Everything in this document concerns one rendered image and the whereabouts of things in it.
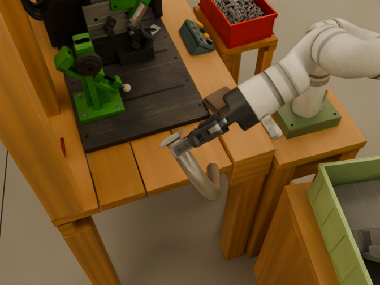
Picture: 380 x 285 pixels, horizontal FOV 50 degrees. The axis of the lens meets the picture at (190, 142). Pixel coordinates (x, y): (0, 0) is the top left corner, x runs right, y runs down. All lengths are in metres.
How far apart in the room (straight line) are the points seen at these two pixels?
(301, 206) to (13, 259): 1.45
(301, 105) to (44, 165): 0.81
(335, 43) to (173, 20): 1.08
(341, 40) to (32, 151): 0.66
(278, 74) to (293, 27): 2.53
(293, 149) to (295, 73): 0.68
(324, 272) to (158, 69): 0.86
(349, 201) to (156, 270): 1.06
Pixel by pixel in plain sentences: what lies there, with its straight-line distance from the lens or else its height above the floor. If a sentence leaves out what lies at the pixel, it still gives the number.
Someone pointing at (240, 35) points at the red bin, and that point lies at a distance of 1.71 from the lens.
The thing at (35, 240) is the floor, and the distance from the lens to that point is 2.22.
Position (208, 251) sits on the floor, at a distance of 2.06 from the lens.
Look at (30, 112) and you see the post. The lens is 0.85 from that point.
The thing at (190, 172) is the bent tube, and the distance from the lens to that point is 0.73.
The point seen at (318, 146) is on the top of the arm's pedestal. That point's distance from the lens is 1.38.
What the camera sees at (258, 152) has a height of 0.90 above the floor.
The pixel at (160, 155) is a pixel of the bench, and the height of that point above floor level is 0.88.
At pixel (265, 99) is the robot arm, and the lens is 0.69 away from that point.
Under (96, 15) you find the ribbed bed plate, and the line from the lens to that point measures 1.50.
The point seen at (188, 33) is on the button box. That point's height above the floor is 0.94.
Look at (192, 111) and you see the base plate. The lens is 1.35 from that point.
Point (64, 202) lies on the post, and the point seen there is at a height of 0.96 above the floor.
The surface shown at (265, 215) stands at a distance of 1.64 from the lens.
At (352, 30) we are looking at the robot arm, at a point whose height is 1.23.
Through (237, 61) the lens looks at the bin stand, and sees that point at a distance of 2.21.
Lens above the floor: 1.92
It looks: 54 degrees down
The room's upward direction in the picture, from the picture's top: straight up
